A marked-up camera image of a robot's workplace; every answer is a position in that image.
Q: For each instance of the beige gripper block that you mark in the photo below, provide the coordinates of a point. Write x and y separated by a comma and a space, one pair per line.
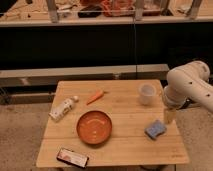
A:
169, 115

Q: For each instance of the orange ceramic bowl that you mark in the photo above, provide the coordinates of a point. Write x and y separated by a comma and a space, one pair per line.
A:
94, 127

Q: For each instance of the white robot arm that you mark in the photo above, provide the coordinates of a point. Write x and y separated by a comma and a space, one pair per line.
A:
189, 81

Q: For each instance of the blue sponge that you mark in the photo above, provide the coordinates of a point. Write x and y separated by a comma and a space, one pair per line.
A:
155, 129

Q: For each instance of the translucent plastic cup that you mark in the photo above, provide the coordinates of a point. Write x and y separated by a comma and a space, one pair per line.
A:
147, 93

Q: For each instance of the orange carrot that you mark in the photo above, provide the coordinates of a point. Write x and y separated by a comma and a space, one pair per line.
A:
99, 94

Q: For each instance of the white plastic bottle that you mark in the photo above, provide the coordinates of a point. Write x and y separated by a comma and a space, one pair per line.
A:
63, 108

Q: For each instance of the black and pink box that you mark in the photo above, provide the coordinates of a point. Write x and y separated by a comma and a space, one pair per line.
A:
72, 158

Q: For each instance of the metal shelf rail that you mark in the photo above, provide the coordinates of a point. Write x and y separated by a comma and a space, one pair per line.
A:
51, 76

